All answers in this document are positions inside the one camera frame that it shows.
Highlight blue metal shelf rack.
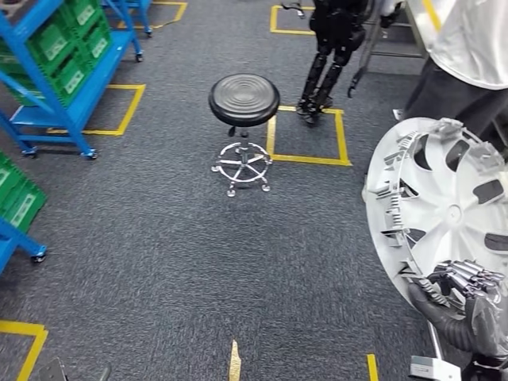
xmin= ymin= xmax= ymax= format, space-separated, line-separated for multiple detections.
xmin=0 ymin=0 xmax=144 ymax=160
xmin=100 ymin=0 xmax=155 ymax=38
xmin=0 ymin=213 xmax=48 ymax=278

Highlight person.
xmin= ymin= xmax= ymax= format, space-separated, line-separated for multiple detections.
xmin=393 ymin=0 xmax=508 ymax=159

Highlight black humanoid robot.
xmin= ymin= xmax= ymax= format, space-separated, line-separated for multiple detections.
xmin=280 ymin=0 xmax=369 ymax=126

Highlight black ridged round stool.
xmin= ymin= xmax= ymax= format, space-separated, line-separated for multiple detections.
xmin=208 ymin=73 xmax=281 ymax=198

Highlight silver wheel hubcap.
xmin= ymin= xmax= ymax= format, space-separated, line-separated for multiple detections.
xmin=362 ymin=116 xmax=508 ymax=328

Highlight torn yellow floor tape strip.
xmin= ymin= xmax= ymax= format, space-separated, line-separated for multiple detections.
xmin=228 ymin=339 xmax=242 ymax=381

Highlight yellow floor tape square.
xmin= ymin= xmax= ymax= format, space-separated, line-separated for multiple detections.
xmin=0 ymin=321 xmax=49 ymax=381

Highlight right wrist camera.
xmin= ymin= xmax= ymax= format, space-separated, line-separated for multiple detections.
xmin=408 ymin=355 xmax=463 ymax=381

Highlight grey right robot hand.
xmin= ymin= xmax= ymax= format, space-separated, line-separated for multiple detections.
xmin=408 ymin=258 xmax=508 ymax=364

